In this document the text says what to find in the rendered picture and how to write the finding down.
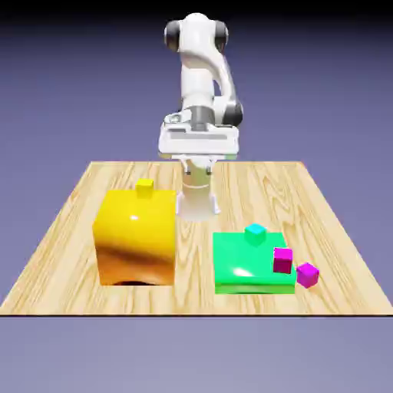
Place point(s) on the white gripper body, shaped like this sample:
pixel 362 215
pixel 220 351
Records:
pixel 199 142

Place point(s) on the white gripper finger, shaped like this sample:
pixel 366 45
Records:
pixel 210 167
pixel 186 167

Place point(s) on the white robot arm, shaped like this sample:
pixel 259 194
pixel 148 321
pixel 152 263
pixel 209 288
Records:
pixel 196 67

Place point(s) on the small yellow cube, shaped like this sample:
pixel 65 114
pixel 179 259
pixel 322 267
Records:
pixel 144 188

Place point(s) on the small cyan cube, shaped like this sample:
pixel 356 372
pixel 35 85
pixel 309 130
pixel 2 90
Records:
pixel 254 235

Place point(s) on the small magenta cube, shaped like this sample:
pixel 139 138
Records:
pixel 307 275
pixel 282 261

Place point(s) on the large yellow box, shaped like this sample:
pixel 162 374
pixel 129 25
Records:
pixel 135 239

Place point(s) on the large green box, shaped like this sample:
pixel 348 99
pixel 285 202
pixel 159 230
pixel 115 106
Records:
pixel 245 264

